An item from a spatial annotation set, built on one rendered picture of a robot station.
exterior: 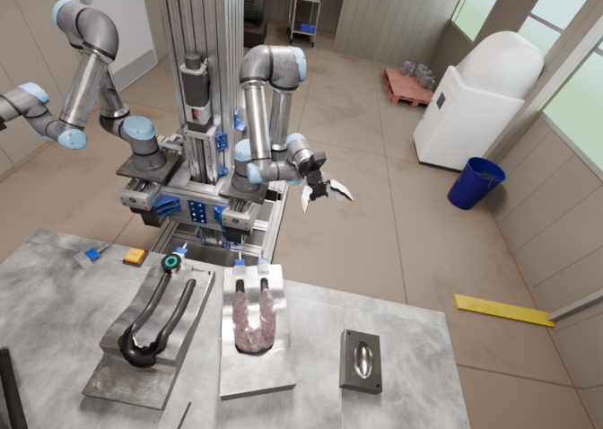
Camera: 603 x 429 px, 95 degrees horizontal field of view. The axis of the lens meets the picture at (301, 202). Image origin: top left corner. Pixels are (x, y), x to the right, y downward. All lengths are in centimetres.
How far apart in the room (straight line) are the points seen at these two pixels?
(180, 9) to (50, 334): 131
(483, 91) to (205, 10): 295
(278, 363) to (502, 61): 328
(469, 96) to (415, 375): 286
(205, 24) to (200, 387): 134
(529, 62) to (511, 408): 295
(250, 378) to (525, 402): 208
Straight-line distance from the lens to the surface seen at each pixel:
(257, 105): 104
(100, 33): 128
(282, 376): 115
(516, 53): 360
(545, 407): 287
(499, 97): 370
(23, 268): 170
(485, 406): 257
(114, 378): 127
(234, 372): 114
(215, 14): 127
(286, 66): 110
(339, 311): 138
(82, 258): 154
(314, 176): 88
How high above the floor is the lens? 203
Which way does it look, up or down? 46 degrees down
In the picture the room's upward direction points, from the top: 13 degrees clockwise
